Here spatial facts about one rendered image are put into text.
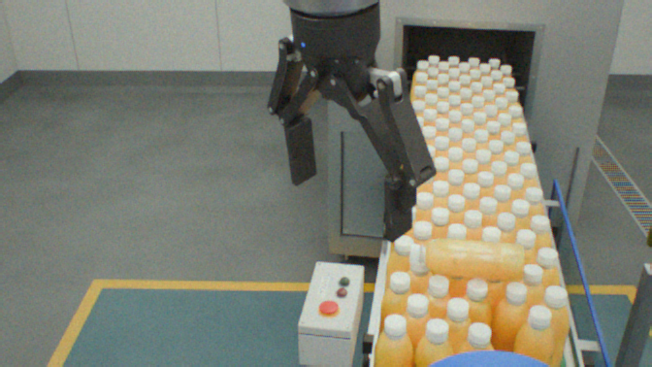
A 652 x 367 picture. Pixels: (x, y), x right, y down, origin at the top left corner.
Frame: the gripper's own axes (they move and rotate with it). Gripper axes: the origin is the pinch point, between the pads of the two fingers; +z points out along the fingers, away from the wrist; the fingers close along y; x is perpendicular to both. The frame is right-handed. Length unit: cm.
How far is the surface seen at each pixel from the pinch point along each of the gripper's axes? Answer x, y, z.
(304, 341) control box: -12, 28, 55
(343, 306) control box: -22, 27, 52
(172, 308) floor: -41, 168, 171
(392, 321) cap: -24, 17, 50
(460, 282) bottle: -45, 17, 57
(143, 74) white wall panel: -167, 418, 184
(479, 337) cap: -32, 3, 51
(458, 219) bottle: -64, 33, 61
